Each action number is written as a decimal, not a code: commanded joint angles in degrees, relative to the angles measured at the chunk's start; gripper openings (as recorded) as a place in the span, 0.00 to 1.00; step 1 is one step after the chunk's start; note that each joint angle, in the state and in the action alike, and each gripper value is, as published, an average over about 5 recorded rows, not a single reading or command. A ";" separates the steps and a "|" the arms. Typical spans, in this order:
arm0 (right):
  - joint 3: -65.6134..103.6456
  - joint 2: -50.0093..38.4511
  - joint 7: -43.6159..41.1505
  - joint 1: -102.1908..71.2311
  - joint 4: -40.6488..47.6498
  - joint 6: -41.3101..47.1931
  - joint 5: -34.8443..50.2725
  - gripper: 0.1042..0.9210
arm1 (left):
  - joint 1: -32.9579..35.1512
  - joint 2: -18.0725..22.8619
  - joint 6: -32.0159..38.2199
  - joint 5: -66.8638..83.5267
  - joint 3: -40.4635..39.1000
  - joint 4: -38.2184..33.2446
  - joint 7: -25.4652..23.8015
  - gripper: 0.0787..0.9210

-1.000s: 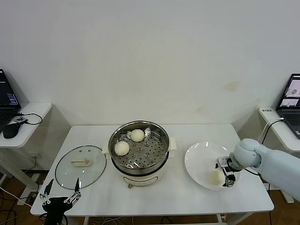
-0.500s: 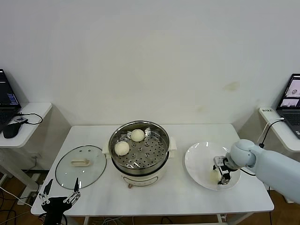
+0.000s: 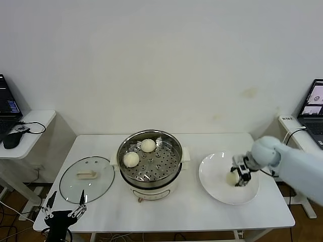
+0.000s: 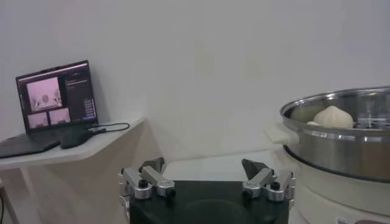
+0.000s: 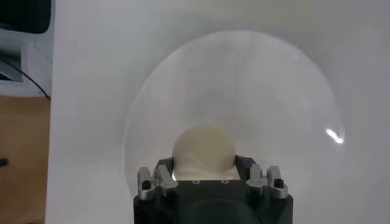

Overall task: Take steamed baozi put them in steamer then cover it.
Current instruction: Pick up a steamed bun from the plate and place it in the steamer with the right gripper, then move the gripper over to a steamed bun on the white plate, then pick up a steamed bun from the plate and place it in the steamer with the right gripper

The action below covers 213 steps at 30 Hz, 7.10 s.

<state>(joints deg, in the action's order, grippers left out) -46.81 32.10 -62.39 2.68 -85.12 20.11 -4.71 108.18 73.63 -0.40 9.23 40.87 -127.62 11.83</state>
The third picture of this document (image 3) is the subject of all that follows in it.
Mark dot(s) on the cream electric cooker base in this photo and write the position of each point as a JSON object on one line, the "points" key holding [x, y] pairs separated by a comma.
{"points": [[151, 192]]}

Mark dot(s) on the black computer mouse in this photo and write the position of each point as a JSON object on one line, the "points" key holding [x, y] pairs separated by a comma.
{"points": [[11, 141]]}

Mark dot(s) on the white steamed baozi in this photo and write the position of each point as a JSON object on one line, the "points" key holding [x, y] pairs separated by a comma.
{"points": [[148, 145], [131, 159], [230, 178]]}

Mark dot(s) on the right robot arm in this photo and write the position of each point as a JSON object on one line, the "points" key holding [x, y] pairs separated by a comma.
{"points": [[290, 161]]}

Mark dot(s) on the white wall socket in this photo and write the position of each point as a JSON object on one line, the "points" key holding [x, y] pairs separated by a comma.
{"points": [[38, 167]]}

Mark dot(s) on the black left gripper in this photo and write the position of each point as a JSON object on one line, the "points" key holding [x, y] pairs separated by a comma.
{"points": [[59, 217]]}

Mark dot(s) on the glass pot lid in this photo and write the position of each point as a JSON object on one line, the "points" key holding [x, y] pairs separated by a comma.
{"points": [[87, 174]]}

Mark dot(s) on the white side desk rounded top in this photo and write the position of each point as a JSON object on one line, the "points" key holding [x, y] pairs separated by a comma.
{"points": [[38, 121]]}

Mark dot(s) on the black laptop dark screen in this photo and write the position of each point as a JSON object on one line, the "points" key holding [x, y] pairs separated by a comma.
{"points": [[6, 98]]}

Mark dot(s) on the white round plate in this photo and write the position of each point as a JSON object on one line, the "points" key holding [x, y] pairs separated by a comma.
{"points": [[217, 176]]}

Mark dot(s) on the grey floor power strip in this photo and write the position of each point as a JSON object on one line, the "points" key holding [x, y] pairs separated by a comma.
{"points": [[30, 214]]}

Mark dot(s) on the perforated steel steamer basket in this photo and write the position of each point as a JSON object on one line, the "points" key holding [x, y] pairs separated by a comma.
{"points": [[151, 183]]}

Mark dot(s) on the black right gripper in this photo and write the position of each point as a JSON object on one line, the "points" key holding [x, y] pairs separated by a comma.
{"points": [[248, 163]]}

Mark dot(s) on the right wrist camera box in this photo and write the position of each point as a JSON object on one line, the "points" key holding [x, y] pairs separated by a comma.
{"points": [[237, 160]]}

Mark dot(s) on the grey laptop image windows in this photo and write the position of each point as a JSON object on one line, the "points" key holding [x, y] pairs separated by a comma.
{"points": [[315, 100]]}

